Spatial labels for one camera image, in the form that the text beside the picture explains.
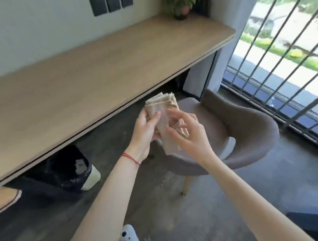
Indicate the grey upholstered chair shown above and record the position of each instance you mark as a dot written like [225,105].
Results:
[243,126]

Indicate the light wooden board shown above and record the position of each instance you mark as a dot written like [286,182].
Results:
[0,202]

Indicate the person's right hand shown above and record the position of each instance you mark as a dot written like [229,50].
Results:
[193,140]

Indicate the person's left hand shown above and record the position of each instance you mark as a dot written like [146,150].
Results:
[142,135]

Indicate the grey metal window railing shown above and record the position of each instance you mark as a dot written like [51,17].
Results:
[287,80]

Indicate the person's right forearm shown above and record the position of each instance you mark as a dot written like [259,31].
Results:
[249,197]

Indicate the white trash bin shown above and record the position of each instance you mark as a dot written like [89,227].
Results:
[92,179]

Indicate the beige ribbed sock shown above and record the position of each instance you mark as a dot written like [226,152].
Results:
[163,107]

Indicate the person's right thumb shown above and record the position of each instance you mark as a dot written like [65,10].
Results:
[173,134]

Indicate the grey curtain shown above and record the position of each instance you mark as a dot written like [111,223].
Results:
[226,9]

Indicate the person's left thumb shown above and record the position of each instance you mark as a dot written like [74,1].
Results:
[156,117]

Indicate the crumpled white paper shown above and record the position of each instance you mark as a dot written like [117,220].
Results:
[80,165]

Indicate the white panda slipper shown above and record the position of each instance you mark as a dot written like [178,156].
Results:
[128,237]

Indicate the person's left forearm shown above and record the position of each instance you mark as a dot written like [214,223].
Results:
[101,215]

